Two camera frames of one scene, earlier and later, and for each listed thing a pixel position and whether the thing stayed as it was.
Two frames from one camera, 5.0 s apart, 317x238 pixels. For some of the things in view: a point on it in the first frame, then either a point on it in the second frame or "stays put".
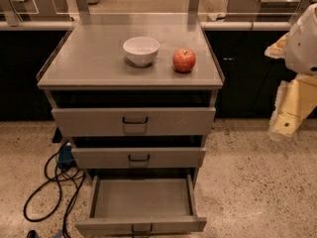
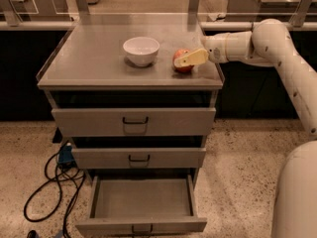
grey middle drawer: (138, 157) stays put
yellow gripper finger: (295, 100) -> (217, 52)
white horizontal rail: (205, 26) stays put
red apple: (183, 59) stays put
